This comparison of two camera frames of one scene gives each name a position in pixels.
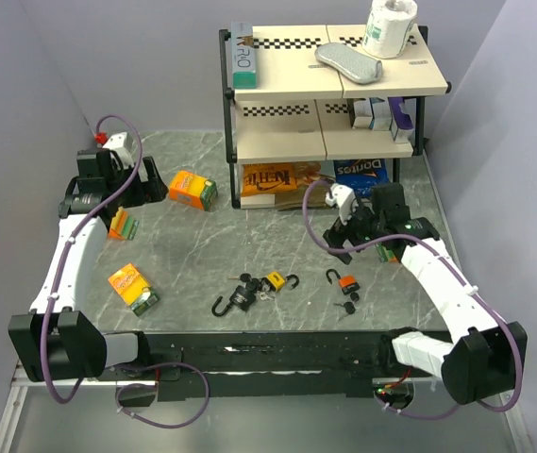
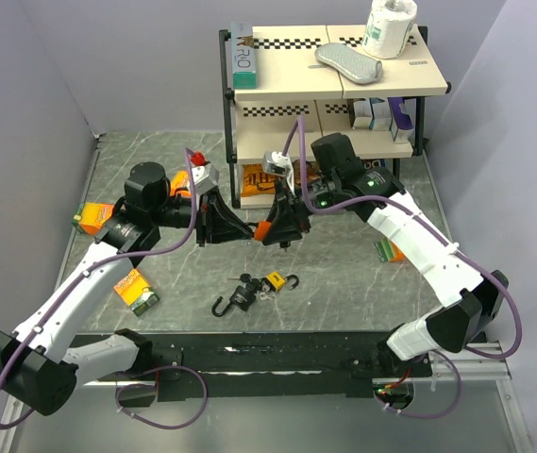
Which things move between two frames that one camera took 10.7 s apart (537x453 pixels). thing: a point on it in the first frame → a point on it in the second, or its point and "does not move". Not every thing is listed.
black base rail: x=257 y=365 does not move
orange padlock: x=348 y=283 → x=261 y=230
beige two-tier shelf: x=302 y=95 does not move
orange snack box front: x=136 y=292 does not move
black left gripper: x=151 y=191 → x=217 y=223
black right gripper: x=338 y=233 → x=287 y=209
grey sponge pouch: x=349 y=63 does not move
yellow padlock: x=277 y=280 does not move
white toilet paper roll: x=389 y=26 does not move
